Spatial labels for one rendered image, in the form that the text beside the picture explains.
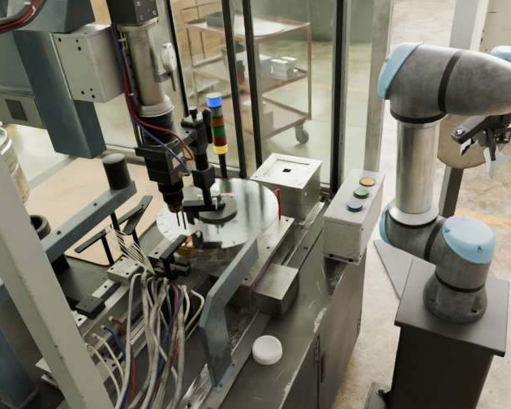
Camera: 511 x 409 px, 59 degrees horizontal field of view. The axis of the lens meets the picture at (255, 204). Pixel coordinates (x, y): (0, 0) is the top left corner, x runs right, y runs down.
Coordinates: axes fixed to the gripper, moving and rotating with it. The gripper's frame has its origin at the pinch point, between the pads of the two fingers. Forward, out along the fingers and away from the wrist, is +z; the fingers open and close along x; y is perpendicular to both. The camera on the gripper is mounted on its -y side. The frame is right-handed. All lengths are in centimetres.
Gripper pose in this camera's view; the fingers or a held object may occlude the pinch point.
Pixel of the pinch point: (474, 167)
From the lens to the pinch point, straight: 153.8
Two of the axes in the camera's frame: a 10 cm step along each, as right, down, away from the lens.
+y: 9.7, -1.9, 1.4
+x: -2.3, -5.4, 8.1
